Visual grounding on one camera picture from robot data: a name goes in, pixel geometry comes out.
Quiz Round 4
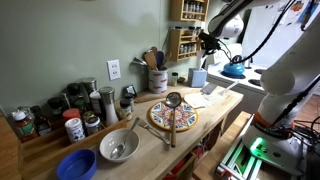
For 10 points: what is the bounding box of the dark steel canister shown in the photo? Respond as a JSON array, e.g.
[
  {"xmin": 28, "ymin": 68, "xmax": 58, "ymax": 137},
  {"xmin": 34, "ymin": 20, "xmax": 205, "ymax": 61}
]
[{"xmin": 81, "ymin": 77, "xmax": 98, "ymax": 98}]

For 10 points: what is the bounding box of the dark-lid brown jar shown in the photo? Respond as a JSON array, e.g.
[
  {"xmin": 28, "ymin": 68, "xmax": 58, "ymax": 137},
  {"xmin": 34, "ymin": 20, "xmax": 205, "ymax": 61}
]
[{"xmin": 47, "ymin": 96, "xmax": 66, "ymax": 129}]

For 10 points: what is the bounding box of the small black device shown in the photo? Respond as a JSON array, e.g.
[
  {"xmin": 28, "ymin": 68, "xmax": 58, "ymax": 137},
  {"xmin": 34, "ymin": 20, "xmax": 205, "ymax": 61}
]
[{"xmin": 122, "ymin": 84, "xmax": 138, "ymax": 98}]

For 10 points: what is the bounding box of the light wooden spatula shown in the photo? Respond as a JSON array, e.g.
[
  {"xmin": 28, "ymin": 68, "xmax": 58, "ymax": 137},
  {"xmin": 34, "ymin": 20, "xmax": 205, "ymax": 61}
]
[{"xmin": 143, "ymin": 50, "xmax": 159, "ymax": 71}]

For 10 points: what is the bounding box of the blue plastic bowl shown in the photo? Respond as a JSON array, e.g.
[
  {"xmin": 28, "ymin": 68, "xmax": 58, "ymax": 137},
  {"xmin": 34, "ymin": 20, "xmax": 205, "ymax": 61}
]
[{"xmin": 56, "ymin": 148, "xmax": 98, "ymax": 180}]

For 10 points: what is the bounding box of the red-lid jar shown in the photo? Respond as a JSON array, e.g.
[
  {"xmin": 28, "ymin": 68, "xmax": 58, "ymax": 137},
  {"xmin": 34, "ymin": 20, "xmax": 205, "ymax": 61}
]
[{"xmin": 62, "ymin": 108, "xmax": 82, "ymax": 123}]

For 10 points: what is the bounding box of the tall black-lid jar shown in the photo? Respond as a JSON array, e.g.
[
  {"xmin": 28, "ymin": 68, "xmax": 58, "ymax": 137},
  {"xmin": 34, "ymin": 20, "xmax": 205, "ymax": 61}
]
[{"xmin": 66, "ymin": 83, "xmax": 84, "ymax": 104}]

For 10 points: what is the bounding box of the white ceramic bowl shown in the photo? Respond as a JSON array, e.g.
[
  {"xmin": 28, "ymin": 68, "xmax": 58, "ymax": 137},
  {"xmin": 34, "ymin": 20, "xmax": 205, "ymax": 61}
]
[{"xmin": 99, "ymin": 128, "xmax": 141, "ymax": 163}]

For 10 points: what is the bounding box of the small dark-lid glass jar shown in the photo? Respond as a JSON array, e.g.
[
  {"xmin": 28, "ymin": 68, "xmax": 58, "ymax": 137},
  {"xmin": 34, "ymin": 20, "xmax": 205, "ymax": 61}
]
[{"xmin": 170, "ymin": 71, "xmax": 179, "ymax": 87}]

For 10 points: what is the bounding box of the wooden spice tray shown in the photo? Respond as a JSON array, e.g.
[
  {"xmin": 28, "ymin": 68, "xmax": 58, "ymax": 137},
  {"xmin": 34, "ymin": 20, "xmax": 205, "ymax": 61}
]
[{"xmin": 18, "ymin": 119, "xmax": 129, "ymax": 171}]

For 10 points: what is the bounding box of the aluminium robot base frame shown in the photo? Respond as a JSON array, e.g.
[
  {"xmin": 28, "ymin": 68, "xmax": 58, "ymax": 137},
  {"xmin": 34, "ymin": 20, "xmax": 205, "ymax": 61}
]
[{"xmin": 214, "ymin": 131, "xmax": 308, "ymax": 180}]

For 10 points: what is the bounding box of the small wooden spice rack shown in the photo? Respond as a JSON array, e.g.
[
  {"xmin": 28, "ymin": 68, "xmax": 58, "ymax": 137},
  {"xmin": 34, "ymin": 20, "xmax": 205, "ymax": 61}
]
[{"xmin": 168, "ymin": 28, "xmax": 203, "ymax": 63}]

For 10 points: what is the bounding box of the gold-lid jar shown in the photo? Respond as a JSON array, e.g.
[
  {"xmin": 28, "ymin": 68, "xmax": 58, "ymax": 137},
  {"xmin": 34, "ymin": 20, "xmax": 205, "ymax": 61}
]
[{"xmin": 82, "ymin": 110, "xmax": 96, "ymax": 123}]

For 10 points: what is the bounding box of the folded white napkin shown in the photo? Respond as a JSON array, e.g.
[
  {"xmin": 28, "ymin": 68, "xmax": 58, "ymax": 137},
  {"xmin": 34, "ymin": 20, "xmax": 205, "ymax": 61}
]
[{"xmin": 183, "ymin": 92, "xmax": 214, "ymax": 110}]

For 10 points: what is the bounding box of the white wall outlet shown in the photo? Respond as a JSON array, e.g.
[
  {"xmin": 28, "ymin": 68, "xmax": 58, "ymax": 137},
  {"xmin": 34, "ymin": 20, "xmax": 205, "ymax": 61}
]
[{"xmin": 106, "ymin": 59, "xmax": 122, "ymax": 82}]

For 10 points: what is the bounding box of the small black-lid spice jar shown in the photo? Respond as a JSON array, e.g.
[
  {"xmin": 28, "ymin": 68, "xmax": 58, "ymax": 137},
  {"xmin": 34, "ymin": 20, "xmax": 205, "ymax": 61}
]
[
  {"xmin": 123, "ymin": 93, "xmax": 135, "ymax": 113},
  {"xmin": 119, "ymin": 99, "xmax": 133, "ymax": 122}
]

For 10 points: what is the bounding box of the steel kettle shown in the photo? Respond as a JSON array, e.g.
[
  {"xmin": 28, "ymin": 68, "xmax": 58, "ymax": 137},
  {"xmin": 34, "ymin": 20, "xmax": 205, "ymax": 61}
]
[{"xmin": 244, "ymin": 56, "xmax": 255, "ymax": 69}]

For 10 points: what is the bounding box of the blue kettle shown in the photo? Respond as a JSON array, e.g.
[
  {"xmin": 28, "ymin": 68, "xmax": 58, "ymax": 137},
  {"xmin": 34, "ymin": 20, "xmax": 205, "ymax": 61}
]
[{"xmin": 222, "ymin": 54, "xmax": 247, "ymax": 79}]

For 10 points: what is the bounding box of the light blue tissue box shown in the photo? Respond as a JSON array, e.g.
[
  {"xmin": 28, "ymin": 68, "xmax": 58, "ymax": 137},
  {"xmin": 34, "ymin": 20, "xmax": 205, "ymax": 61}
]
[{"xmin": 187, "ymin": 67, "xmax": 208, "ymax": 88}]

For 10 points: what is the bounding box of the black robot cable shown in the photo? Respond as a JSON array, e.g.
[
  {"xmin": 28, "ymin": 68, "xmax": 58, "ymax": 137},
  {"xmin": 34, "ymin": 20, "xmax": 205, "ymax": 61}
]
[{"xmin": 229, "ymin": 0, "xmax": 298, "ymax": 66}]

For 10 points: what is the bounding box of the steel spoon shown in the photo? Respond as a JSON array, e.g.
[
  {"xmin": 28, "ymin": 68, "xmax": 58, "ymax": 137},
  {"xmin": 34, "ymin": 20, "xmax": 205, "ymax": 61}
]
[{"xmin": 109, "ymin": 116, "xmax": 141, "ymax": 160}]

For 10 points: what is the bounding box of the green-lid jar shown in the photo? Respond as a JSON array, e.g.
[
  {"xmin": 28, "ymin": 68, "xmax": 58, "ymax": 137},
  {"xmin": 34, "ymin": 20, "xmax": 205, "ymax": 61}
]
[{"xmin": 73, "ymin": 98, "xmax": 87, "ymax": 114}]

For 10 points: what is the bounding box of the metal kitchen utensil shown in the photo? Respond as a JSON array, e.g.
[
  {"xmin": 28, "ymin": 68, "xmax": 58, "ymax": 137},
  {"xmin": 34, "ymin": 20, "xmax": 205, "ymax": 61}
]
[{"xmin": 132, "ymin": 57, "xmax": 150, "ymax": 68}]

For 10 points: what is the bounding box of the white stove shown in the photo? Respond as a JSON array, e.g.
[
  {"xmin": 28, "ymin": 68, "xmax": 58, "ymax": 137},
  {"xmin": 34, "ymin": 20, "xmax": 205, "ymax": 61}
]
[{"xmin": 204, "ymin": 43, "xmax": 284, "ymax": 116}]

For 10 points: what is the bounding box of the white refrigerator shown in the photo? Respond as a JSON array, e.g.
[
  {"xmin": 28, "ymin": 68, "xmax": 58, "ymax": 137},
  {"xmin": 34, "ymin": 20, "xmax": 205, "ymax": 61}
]
[{"xmin": 241, "ymin": 0, "xmax": 320, "ymax": 68}]

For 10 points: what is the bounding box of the dark blue spatula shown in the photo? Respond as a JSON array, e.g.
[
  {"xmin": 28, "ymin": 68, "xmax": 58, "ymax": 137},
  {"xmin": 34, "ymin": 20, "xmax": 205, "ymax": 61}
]
[{"xmin": 155, "ymin": 50, "xmax": 165, "ymax": 69}]

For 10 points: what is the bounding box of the steel ladle wooden handle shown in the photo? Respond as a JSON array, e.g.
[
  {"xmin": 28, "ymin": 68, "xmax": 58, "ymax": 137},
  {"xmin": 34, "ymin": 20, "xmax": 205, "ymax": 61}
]
[{"xmin": 164, "ymin": 91, "xmax": 183, "ymax": 149}]

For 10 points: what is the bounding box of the low wooden bench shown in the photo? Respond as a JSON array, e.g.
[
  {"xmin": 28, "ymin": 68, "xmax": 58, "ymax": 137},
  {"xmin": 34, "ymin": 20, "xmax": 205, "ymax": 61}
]
[{"xmin": 192, "ymin": 110, "xmax": 253, "ymax": 180}]

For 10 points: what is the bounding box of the long wooden spoon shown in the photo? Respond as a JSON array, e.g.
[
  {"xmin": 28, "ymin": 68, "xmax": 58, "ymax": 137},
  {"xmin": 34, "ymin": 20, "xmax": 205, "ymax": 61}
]
[{"xmin": 134, "ymin": 94, "xmax": 168, "ymax": 104}]

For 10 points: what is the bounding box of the colourful patterned orange plate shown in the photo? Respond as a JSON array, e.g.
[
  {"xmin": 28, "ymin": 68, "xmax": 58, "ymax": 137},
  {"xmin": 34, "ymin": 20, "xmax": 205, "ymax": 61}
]
[{"xmin": 148, "ymin": 100, "xmax": 200, "ymax": 133}]

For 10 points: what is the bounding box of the large wooden spice rack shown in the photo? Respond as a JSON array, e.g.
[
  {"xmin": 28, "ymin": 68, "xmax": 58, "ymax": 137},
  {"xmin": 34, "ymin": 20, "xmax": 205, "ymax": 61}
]
[{"xmin": 170, "ymin": 0, "xmax": 210, "ymax": 23}]

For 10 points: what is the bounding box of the steel fork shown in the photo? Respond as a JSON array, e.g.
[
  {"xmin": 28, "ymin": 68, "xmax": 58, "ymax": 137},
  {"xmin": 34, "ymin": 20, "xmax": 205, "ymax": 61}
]
[{"xmin": 137, "ymin": 118, "xmax": 172, "ymax": 146}]

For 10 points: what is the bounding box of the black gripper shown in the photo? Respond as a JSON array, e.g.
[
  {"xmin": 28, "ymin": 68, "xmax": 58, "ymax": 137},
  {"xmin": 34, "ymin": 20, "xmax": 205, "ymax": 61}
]
[{"xmin": 199, "ymin": 31, "xmax": 222, "ymax": 56}]

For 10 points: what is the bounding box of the dark sauce bottle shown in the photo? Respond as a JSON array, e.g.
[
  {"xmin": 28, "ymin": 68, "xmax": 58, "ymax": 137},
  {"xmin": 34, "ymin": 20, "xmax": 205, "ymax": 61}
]
[{"xmin": 30, "ymin": 105, "xmax": 53, "ymax": 136}]

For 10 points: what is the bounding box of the orange hot sauce bottle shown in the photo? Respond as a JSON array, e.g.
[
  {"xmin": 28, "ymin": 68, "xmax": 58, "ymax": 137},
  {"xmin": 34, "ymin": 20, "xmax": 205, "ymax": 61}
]
[{"xmin": 11, "ymin": 110, "xmax": 38, "ymax": 143}]

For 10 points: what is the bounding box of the white red-patterned utensil crock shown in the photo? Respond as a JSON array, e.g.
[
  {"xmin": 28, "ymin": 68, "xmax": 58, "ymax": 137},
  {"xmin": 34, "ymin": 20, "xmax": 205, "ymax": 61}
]
[{"xmin": 148, "ymin": 67, "xmax": 169, "ymax": 95}]

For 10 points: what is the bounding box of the glass jar metal lid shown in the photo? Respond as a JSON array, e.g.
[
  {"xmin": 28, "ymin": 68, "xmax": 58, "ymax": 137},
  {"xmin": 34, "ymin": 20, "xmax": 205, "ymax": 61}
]
[{"xmin": 84, "ymin": 115, "xmax": 103, "ymax": 136}]

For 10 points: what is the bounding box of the dark square scraper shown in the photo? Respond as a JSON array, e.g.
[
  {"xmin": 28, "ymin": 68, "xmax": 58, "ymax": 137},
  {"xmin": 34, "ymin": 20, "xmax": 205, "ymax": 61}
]
[{"xmin": 200, "ymin": 82, "xmax": 218, "ymax": 96}]

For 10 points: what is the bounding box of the white printed spice shaker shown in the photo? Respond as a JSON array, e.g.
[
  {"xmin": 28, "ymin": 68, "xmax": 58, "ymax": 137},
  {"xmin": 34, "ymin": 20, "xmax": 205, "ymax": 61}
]
[{"xmin": 64, "ymin": 117, "xmax": 86, "ymax": 144}]

